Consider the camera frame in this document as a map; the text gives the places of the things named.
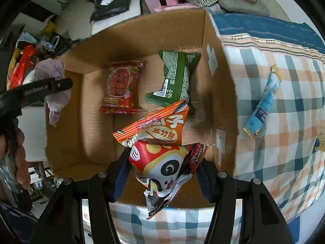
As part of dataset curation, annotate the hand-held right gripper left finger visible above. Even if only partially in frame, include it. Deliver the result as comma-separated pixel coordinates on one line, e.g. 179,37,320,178
28,146,132,244

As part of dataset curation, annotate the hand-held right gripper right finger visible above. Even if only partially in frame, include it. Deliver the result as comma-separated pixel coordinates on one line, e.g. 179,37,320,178
195,159,295,244

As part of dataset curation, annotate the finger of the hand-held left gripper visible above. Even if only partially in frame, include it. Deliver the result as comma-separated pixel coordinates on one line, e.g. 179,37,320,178
22,78,74,102

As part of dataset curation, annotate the orange panda snack packet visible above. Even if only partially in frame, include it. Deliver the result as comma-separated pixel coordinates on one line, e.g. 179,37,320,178
113,100,209,220

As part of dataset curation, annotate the red snack packet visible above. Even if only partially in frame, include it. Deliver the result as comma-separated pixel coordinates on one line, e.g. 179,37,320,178
99,61,144,114

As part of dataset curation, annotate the cardboard box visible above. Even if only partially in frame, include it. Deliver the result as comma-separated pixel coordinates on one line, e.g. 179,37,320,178
45,8,239,208

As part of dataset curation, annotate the green snack packet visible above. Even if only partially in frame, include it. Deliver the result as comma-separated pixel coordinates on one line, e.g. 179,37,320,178
144,50,202,108

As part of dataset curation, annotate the person's left hand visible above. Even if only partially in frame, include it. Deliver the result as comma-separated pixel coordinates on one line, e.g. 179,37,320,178
0,128,31,201

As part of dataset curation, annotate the lilac cloth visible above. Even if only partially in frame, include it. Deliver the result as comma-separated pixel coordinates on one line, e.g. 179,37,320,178
34,60,72,126

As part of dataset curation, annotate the red plastic bag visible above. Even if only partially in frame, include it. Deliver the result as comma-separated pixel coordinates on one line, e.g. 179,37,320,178
7,45,37,90

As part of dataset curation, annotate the checkered bed sheet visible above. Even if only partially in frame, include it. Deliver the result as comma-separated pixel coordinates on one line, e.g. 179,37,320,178
82,12,325,244

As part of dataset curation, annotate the blue tube snack packet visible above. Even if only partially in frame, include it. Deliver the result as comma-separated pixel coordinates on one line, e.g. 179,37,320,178
243,64,283,139

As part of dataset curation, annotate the black plastic bag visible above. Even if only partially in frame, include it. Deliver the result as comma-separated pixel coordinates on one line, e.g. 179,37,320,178
89,0,132,22

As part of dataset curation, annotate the yellow packet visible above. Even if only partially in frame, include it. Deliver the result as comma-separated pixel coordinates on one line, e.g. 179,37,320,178
315,136,325,153

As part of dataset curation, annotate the grey cushion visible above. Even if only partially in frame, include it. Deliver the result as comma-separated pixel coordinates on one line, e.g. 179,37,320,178
205,0,270,16

